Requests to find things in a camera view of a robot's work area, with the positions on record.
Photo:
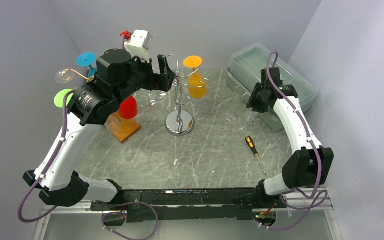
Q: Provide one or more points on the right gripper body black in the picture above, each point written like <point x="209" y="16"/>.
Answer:
<point x="256" y="100"/>

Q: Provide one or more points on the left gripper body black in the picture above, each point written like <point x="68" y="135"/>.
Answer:
<point x="142" y="76"/>

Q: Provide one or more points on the clear wine glass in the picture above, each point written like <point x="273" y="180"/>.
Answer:
<point x="250" y="119"/>
<point x="233" y="113"/>
<point x="157" y="102"/>

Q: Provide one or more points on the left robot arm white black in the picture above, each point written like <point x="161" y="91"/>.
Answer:
<point x="119" y="74"/>

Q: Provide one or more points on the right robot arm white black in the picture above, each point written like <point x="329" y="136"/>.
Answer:
<point x="310" y="161"/>

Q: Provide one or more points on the red plastic wine glass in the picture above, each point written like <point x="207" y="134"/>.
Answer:
<point x="128" y="109"/>

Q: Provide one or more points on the orange plastic wine glass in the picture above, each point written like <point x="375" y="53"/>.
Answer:
<point x="196" y="83"/>

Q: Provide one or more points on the gold wine glass rack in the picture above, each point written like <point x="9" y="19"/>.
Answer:
<point x="88" y="79"/>

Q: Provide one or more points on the orange wooden rack base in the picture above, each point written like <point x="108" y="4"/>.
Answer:
<point x="128" y="127"/>

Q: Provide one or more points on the chrome wine glass rack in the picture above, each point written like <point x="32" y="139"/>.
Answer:
<point x="181" y="122"/>

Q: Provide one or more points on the clear glass on gold rack front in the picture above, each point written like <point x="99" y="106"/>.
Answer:
<point x="113" y="124"/>

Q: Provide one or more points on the clear glass on gold rack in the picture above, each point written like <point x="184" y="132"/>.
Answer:
<point x="64" y="76"/>
<point x="113" y="124"/>

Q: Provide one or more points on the blue plastic wine glass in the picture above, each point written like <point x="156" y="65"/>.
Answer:
<point x="87" y="59"/>

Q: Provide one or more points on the clear glass on gold rack left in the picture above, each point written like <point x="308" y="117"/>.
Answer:
<point x="64" y="76"/>

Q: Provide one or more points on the green plastic wine glass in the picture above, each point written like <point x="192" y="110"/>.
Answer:
<point x="60" y="96"/>

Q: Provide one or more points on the orange black screwdriver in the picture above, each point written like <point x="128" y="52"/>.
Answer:
<point x="250" y="143"/>

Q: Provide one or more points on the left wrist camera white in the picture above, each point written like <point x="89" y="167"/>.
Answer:
<point x="137" y="43"/>

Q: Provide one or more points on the aluminium frame rail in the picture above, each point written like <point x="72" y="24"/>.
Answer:
<point x="294" y="222"/>

